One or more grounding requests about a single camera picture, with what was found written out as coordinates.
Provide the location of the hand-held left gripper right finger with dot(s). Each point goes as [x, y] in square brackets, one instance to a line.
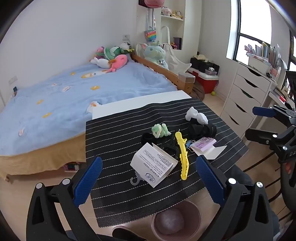
[209, 180]

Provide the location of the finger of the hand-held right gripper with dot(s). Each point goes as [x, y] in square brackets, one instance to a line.
[256, 135]
[263, 111]

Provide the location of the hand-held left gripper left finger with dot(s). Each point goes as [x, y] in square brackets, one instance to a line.
[89, 178]

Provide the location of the pink waste bin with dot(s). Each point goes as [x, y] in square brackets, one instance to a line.
[195, 215]

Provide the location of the white cloth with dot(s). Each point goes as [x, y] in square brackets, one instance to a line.
[196, 115]

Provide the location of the person's right hand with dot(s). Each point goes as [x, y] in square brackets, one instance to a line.
[288, 168]

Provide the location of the white desk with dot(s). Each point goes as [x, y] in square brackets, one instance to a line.
[276, 97]

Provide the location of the toy bricks under bed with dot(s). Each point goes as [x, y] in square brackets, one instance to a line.
[71, 167]

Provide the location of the white paper piece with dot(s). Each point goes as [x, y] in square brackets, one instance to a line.
[215, 151]

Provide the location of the white drawer chest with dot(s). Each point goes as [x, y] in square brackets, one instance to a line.
[240, 92]

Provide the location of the yellow hair clip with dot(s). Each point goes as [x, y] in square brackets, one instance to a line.
[183, 160]

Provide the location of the purple sticky note pad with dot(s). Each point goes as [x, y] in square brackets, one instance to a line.
[203, 143]

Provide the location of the blue binder clip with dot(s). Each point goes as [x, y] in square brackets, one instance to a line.
[190, 144]

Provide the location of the white storage box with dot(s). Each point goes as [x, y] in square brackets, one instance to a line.
[259, 63]

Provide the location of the black rolled sock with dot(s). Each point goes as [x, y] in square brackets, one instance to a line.
[201, 131]

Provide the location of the black plastic clip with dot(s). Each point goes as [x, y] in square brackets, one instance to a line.
[170, 148]

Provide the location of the beige bed sheet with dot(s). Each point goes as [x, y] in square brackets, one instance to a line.
[34, 160]

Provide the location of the black striped mat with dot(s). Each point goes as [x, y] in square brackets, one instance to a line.
[120, 129]

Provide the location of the white paper packaging card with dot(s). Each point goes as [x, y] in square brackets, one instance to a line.
[152, 164]

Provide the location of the upright books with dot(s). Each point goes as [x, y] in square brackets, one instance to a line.
[264, 49]

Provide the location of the red cooler box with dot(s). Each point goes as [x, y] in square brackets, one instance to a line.
[205, 84]

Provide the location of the clear bag of items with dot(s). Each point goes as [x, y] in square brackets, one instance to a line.
[211, 71]

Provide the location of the brown cushion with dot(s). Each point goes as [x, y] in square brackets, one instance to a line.
[198, 91]

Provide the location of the person's left leg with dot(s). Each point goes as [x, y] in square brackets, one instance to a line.
[127, 235]

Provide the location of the black round cap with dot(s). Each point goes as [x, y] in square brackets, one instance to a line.
[146, 138]

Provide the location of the green white scrunchie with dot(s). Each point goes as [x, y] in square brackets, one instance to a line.
[159, 131]

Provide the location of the blue blanket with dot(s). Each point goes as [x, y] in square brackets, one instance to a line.
[69, 104]

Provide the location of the black bag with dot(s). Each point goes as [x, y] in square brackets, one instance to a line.
[200, 64]

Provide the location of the straw hat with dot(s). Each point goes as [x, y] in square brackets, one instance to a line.
[201, 57]

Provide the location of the clear bedpost corner guard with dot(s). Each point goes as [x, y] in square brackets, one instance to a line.
[187, 77]

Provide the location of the dark framed window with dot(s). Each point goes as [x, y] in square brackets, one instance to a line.
[254, 18]

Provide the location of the white fabric chair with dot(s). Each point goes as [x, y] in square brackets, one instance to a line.
[178, 61]

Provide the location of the purple box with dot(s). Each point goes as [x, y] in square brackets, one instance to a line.
[177, 42]

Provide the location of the blue charger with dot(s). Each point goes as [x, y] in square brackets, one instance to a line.
[15, 90]

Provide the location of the pink whale plush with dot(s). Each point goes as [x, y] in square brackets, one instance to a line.
[119, 61]

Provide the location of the teal unicorn plush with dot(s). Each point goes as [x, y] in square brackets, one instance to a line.
[155, 54]

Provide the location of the pink purple plush toy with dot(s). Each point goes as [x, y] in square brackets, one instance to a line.
[100, 51]

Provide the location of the green striped plush toy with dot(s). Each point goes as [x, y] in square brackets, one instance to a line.
[113, 52]

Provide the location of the small plush figures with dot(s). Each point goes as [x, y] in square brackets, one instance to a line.
[172, 12]

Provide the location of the rainbow bubble bag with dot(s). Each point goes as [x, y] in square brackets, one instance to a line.
[150, 36]

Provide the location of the white green plush toy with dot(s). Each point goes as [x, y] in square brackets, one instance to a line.
[126, 46]

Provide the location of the pink plush on shelf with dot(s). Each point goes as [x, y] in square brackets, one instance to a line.
[153, 2]

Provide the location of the wooden bed frame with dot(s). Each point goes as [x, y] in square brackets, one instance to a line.
[171, 75]

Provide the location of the white wall shelf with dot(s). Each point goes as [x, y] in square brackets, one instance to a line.
[188, 23]

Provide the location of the wall socket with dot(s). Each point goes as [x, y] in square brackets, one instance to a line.
[13, 80]
[126, 37]

